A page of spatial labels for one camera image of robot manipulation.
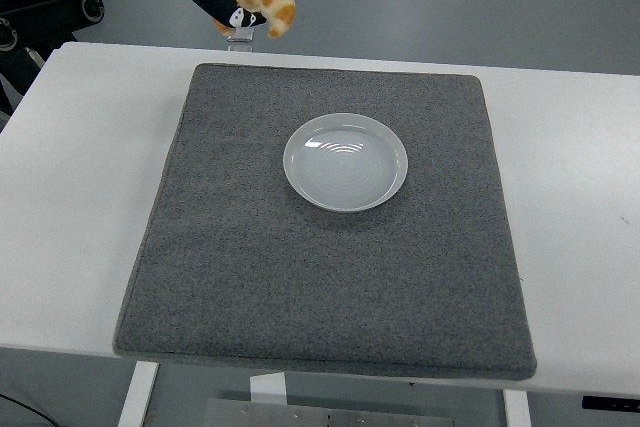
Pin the grey felt mat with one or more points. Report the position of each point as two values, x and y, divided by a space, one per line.
320 272

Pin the black table control panel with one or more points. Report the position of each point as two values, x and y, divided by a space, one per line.
610 403

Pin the person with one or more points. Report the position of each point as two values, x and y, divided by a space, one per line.
10 89

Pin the white table leg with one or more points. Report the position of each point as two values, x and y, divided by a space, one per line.
516 409
267 389
137 397

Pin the round light grey plate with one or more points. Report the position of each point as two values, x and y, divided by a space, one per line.
345 163

